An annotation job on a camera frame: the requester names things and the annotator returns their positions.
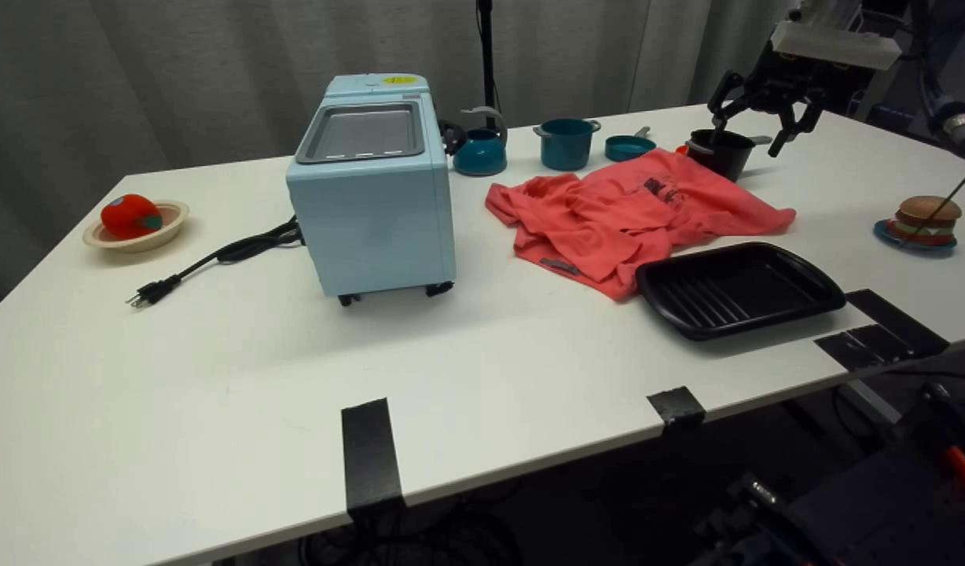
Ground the red toy tomato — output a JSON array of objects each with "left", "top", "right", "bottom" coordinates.
[{"left": 98, "top": 192, "right": 166, "bottom": 244}]

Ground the red fruit on plate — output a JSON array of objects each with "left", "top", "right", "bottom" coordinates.
[{"left": 80, "top": 199, "right": 190, "bottom": 255}]

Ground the black toy pot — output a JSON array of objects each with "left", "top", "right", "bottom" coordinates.
[{"left": 684, "top": 125, "right": 777, "bottom": 182}]

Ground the teal toy kettle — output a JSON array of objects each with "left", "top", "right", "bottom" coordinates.
[{"left": 438, "top": 105, "right": 511, "bottom": 179}]

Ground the light blue toaster oven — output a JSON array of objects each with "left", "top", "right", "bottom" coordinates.
[{"left": 283, "top": 68, "right": 460, "bottom": 310}]

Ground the teal toy pot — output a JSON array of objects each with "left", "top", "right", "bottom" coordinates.
[{"left": 532, "top": 116, "right": 603, "bottom": 173}]

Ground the black camera tripod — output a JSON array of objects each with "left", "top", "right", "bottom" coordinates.
[{"left": 472, "top": 0, "right": 503, "bottom": 111}]

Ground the orange handled tool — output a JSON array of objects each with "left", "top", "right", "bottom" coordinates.
[{"left": 941, "top": 445, "right": 965, "bottom": 498}]

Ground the black power cord with plug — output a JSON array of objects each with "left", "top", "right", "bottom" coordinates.
[{"left": 126, "top": 214, "right": 307, "bottom": 313}]

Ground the long black tape strip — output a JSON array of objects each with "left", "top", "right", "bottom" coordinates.
[{"left": 338, "top": 398, "right": 408, "bottom": 517}]

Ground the wide black tape patch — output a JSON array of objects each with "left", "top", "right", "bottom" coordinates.
[{"left": 810, "top": 285, "right": 953, "bottom": 372}]

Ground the red sweatshirt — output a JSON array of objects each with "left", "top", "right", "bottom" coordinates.
[{"left": 483, "top": 146, "right": 797, "bottom": 305}]

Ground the toy hamburger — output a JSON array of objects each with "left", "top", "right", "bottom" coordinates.
[{"left": 885, "top": 192, "right": 965, "bottom": 253}]

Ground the small black tape piece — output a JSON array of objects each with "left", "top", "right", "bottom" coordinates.
[{"left": 643, "top": 384, "right": 708, "bottom": 429}]

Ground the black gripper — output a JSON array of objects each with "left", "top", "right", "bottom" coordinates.
[{"left": 704, "top": 44, "right": 832, "bottom": 161}]

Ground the small blue plate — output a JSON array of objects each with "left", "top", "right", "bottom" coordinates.
[{"left": 870, "top": 216, "right": 963, "bottom": 258}]

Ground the black ridged grill tray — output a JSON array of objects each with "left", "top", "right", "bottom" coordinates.
[{"left": 632, "top": 239, "right": 848, "bottom": 343}]

